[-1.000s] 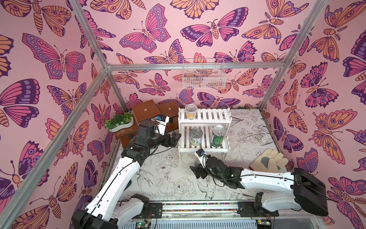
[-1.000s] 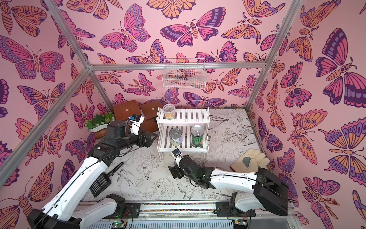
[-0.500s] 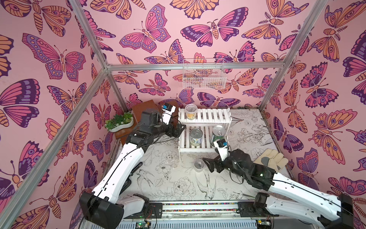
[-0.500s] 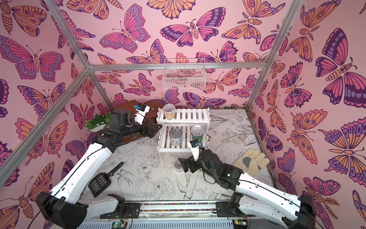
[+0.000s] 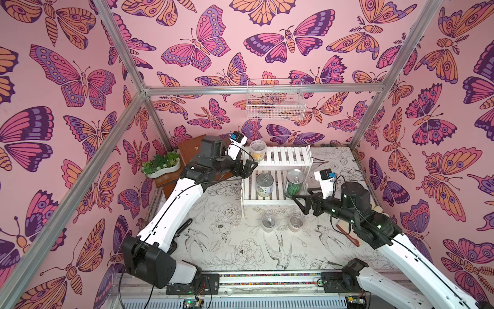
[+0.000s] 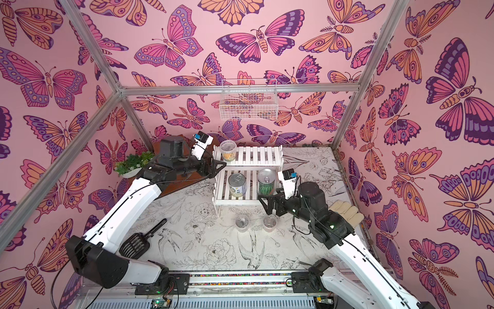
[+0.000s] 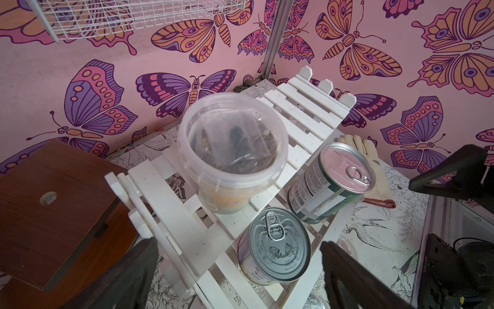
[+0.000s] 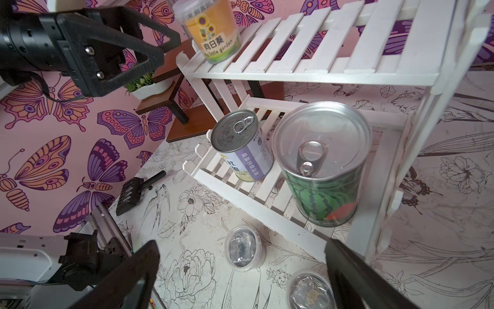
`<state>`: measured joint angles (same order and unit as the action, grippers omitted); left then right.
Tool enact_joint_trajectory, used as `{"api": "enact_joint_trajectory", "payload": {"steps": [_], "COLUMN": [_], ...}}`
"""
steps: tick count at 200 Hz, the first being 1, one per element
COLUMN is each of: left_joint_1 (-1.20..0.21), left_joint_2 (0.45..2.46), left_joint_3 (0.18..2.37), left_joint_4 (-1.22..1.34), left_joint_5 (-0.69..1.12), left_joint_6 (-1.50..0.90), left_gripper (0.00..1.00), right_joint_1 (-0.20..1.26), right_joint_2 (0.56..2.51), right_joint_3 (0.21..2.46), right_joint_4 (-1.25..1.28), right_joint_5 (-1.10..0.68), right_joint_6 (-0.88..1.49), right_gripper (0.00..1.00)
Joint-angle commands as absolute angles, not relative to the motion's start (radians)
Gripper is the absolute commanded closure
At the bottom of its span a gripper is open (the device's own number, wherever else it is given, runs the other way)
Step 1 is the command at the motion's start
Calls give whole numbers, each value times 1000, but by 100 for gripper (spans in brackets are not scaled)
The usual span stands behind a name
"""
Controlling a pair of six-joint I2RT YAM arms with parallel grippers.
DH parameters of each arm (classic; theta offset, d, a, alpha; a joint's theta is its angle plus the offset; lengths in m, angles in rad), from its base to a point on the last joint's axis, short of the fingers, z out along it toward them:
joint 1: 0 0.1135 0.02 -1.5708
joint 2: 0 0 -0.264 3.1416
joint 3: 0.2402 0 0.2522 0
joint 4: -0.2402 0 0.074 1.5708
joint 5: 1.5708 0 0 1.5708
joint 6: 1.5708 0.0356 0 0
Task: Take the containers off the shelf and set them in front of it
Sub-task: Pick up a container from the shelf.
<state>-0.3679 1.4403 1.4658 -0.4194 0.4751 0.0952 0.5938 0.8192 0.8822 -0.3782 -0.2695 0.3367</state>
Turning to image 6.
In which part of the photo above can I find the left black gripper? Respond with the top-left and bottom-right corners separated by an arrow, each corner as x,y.
174,150 -> 227,179

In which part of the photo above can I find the red seed jar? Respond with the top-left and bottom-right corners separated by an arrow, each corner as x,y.
262,214 -> 278,233

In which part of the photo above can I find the yellow seed jar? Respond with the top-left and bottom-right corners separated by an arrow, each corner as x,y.
219,140 -> 237,162

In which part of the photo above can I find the green watermelon can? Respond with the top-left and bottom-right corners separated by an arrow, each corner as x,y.
257,169 -> 276,196

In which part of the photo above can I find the white wooden slatted shelf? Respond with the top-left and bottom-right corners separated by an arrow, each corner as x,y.
212,146 -> 284,215

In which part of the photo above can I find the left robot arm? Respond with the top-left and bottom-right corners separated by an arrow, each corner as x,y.
65,131 -> 226,294

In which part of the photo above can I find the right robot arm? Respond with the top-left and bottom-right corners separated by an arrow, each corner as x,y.
258,182 -> 433,308

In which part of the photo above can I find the white purple label can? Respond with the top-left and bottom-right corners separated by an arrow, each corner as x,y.
228,173 -> 246,198

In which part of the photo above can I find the brown wooden tiered stand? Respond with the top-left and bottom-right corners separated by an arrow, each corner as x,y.
126,141 -> 214,196

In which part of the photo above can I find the beige work glove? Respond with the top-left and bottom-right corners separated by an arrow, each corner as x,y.
329,200 -> 364,228

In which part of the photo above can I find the green plant in white pot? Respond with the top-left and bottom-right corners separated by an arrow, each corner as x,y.
114,151 -> 154,179

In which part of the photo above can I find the black slotted scoop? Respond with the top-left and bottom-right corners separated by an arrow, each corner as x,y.
118,218 -> 167,260

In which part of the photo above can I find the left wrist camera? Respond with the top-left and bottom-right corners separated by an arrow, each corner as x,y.
191,131 -> 214,160

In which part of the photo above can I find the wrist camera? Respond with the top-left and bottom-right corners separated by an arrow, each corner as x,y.
278,169 -> 298,200
191,131 -> 214,160

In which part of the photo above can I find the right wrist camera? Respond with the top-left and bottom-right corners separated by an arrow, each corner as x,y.
278,169 -> 298,200

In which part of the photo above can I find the white wire basket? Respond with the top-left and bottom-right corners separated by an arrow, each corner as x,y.
217,78 -> 279,121

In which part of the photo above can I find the aluminium frame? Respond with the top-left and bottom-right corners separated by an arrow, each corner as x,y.
1,1 -> 409,249

